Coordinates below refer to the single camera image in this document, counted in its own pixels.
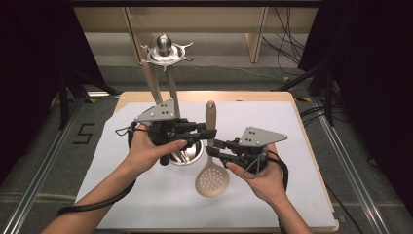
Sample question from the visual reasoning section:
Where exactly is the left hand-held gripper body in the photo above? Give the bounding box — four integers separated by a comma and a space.
134, 97, 198, 166

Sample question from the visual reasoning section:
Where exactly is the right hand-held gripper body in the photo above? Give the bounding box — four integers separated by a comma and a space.
227, 126, 288, 175

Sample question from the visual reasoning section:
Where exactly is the beige slotted skimmer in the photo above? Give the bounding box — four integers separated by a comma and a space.
194, 99, 231, 199

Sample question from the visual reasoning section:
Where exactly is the beige spatula turner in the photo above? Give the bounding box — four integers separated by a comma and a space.
165, 65, 181, 119

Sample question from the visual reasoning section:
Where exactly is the beige spoon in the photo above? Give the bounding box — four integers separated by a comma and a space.
140, 58, 164, 105

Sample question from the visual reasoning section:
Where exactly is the steel utensil rack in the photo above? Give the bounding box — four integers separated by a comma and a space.
139, 33, 206, 166

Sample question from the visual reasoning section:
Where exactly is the person's left hand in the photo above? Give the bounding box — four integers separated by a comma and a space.
125, 126, 189, 176

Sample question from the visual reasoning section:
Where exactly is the person's right hand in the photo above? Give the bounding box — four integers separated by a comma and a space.
226, 143, 288, 206

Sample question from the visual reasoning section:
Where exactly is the white table cloth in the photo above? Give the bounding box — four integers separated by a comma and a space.
75, 100, 337, 230

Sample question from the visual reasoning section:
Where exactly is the black metal stand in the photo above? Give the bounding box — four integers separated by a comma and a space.
57, 67, 119, 131
272, 61, 336, 128

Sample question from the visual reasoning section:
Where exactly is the wooden shelf unit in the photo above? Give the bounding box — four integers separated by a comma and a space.
73, 6, 319, 64

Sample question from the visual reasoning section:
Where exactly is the black curtain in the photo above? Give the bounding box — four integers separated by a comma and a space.
0, 0, 98, 184
298, 0, 413, 206

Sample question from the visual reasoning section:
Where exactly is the right hand-held gripper cable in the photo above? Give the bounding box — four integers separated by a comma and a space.
243, 148, 290, 234

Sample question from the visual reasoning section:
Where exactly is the pair of black floor cables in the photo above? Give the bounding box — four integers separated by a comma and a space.
300, 105, 326, 127

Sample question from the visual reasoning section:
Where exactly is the white floor cable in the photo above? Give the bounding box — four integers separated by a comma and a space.
194, 62, 284, 83

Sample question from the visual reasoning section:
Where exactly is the aluminium floor rail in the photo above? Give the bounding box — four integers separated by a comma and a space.
311, 97, 391, 234
0, 97, 86, 234

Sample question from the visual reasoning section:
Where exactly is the bundle of black cables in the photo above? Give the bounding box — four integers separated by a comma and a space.
262, 7, 306, 66

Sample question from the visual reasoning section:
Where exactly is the black floor cable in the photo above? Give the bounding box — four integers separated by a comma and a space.
324, 184, 364, 234

